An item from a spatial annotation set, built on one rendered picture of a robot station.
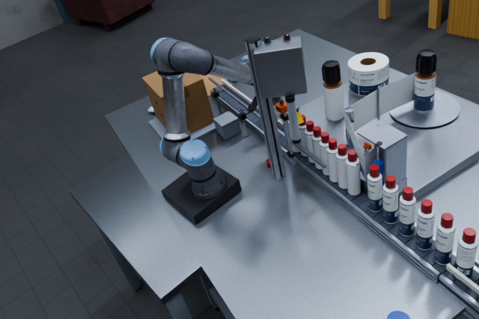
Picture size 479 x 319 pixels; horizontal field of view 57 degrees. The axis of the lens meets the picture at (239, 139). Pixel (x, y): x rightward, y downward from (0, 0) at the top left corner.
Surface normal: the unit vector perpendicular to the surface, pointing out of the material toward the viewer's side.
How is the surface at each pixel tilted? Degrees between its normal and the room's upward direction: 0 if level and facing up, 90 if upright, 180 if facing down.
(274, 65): 90
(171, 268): 0
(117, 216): 0
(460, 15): 90
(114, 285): 0
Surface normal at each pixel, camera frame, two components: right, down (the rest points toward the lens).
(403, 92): 0.40, 0.48
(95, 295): -0.20, -0.79
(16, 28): 0.64, 0.35
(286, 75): -0.08, 0.61
